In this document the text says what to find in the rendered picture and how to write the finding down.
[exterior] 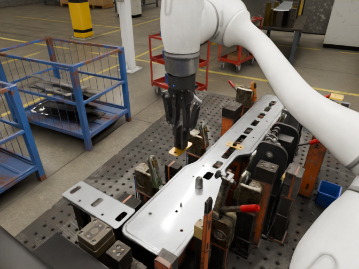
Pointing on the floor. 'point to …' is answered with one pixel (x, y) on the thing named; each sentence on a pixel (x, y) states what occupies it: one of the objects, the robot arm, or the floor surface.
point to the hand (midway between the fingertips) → (181, 136)
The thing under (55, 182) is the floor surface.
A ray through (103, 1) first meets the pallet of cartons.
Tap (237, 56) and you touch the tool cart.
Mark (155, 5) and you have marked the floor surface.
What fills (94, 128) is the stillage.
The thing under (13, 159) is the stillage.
